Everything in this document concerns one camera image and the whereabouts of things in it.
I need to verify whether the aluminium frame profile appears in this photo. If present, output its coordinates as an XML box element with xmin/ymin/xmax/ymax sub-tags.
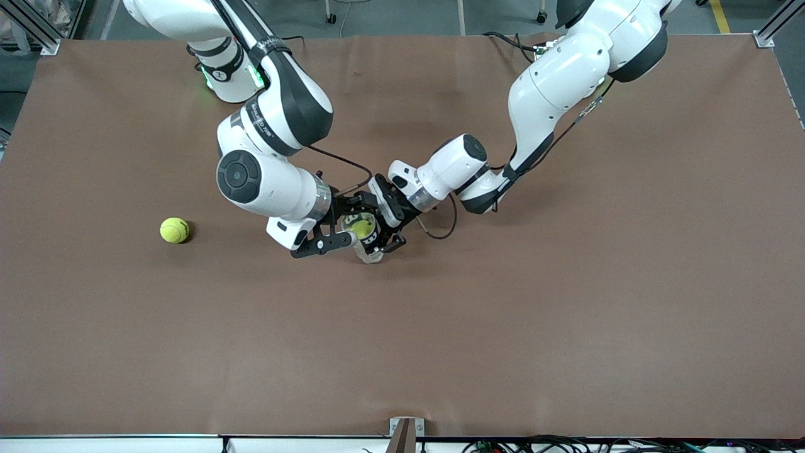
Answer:
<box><xmin>0</xmin><ymin>0</ymin><xmax>61</xmax><ymax>56</ymax></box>
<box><xmin>755</xmin><ymin>0</ymin><xmax>805</xmax><ymax>49</ymax></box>

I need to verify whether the dark aluminium profile post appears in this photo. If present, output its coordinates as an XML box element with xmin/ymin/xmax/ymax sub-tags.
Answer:
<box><xmin>385</xmin><ymin>419</ymin><xmax>417</xmax><ymax>453</ymax></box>

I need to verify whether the bundle of black cables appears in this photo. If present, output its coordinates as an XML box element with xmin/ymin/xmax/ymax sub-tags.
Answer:
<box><xmin>462</xmin><ymin>434</ymin><xmax>805</xmax><ymax>453</ymax></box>

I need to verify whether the clear plastic tennis ball can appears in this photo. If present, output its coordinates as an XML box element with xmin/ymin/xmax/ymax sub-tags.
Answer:
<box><xmin>343</xmin><ymin>213</ymin><xmax>386</xmax><ymax>265</ymax></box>

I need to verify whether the black left base cable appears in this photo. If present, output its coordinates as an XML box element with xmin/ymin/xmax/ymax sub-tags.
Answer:
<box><xmin>483</xmin><ymin>31</ymin><xmax>538</xmax><ymax>57</ymax></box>

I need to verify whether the small metal table bracket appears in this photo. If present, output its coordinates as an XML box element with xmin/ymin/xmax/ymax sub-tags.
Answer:
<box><xmin>389</xmin><ymin>417</ymin><xmax>425</xmax><ymax>438</ymax></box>

